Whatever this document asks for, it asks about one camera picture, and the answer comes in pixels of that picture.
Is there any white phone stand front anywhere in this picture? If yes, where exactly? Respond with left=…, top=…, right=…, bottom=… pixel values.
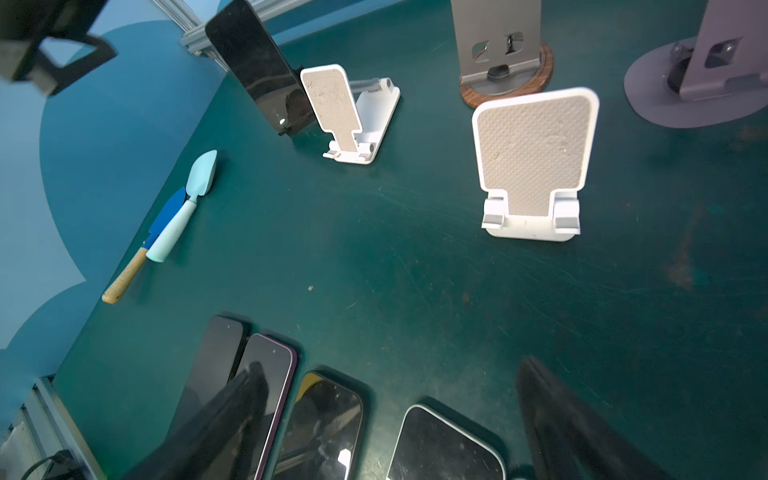
left=472, top=87, right=600, bottom=242

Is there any round wooden phone stand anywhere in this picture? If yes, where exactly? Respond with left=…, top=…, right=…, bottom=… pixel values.
left=451, top=0, right=554, bottom=108

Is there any aluminium frame rail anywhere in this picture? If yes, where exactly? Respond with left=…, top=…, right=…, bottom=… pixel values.
left=152, top=0, right=313, bottom=55

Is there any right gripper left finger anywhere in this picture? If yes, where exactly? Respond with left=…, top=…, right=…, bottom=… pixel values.
left=123, top=362, right=268, bottom=479

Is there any light blue toy shovel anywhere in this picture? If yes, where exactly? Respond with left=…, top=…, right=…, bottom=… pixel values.
left=146, top=150, right=218, bottom=263

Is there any purple phone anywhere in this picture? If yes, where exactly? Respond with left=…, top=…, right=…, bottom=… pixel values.
left=237, top=334, right=298, bottom=479

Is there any black phone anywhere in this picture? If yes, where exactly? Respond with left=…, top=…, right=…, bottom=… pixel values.
left=167, top=316, right=249, bottom=438
left=272, top=371, right=364, bottom=480
left=205, top=1, right=315, bottom=135

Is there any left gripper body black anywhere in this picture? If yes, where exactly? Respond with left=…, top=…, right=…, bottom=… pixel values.
left=1, top=0, right=117, bottom=96

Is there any white framed phone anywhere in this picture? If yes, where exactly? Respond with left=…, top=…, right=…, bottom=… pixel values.
left=387, top=404, right=507, bottom=480

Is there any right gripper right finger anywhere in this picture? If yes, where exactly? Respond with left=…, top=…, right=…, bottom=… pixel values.
left=516, top=356, right=671, bottom=479

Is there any purple round phone stand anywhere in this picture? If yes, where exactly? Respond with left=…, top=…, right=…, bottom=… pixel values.
left=624, top=0, right=767, bottom=129

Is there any white phone stand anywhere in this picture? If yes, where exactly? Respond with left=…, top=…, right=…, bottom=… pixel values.
left=472, top=87, right=600, bottom=242
left=300, top=64, right=401, bottom=165

